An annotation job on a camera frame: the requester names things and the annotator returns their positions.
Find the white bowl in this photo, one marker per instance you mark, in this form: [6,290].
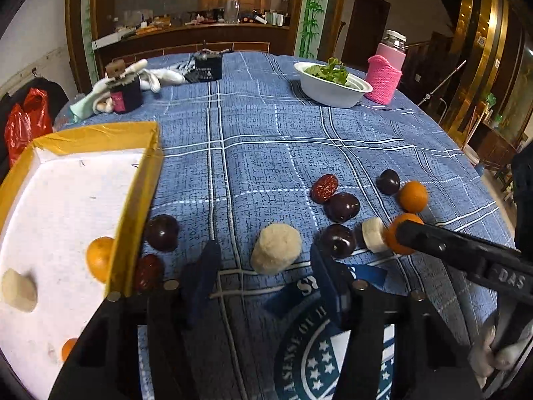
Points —
[333,91]

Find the white glove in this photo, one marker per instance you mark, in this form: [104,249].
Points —
[89,100]
[166,78]

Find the dark bottle pink label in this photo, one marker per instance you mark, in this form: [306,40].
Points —
[125,93]

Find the person's right hand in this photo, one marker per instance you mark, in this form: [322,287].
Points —
[493,354]

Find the small peeled banana slice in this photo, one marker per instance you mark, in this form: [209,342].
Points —
[374,235]

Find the black leather sofa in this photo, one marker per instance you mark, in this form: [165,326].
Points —
[58,96]

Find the red plastic bag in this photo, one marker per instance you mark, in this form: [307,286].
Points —
[27,125]

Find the glass pitcher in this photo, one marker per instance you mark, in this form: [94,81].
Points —
[232,10]

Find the yellow cardboard box white lining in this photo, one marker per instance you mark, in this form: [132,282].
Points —
[62,200]

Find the pink sleeved water bottle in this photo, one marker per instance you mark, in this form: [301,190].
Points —
[385,75]

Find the dark purple plum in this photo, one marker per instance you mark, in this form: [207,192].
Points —
[342,207]
[388,181]
[162,233]
[338,240]

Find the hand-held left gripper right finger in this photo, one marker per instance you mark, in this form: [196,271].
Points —
[329,283]

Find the orange mandarin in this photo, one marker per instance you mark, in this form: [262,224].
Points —
[100,258]
[395,237]
[412,196]
[68,348]

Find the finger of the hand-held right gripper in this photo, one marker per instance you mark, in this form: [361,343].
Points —
[437,243]

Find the red jujube date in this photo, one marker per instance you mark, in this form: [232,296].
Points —
[324,188]
[148,273]

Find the wooden glass partition cabinet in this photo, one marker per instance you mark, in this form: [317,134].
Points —
[166,37]

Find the large beige cake piece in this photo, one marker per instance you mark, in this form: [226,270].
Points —
[277,254]

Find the brown wooden door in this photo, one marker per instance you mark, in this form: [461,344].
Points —
[368,25]

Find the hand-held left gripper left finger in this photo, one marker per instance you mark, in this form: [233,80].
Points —
[204,268]

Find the green leafy vegetables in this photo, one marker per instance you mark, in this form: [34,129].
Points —
[331,73]

